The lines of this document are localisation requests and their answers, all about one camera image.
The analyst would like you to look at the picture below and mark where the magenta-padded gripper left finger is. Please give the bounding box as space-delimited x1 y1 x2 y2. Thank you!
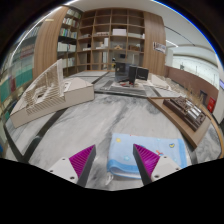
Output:
48 144 97 188

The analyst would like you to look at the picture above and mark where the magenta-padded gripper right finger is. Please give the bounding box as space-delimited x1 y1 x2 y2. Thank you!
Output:
132 143 182 186

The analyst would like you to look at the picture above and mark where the light blue printed towel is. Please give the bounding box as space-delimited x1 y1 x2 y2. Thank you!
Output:
107 132 188 180

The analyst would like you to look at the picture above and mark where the dark brown architectural model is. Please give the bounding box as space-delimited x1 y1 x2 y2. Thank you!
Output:
162 96 207 132

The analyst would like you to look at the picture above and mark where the red bin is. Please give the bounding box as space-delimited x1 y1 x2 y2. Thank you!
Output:
206 96 217 114

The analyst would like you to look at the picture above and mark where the dark grey bin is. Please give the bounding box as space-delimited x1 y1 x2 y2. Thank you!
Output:
199 89 208 106

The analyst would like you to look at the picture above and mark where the small white architectural model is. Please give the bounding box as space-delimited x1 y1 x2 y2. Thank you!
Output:
148 73 171 91

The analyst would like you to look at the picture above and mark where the black block architectural model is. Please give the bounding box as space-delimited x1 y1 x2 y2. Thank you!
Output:
109 61 150 91

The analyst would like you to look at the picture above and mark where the glass-front bookshelf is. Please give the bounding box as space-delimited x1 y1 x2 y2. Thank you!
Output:
0 24 43 123

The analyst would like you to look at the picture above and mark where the dark bookshelf with books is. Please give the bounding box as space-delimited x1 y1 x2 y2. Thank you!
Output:
57 8 83 77

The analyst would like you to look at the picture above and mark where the wooden shelf unit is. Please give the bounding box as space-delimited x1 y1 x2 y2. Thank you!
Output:
76 8 147 73

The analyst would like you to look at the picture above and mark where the wall poster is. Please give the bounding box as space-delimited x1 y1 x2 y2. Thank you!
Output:
152 41 167 55

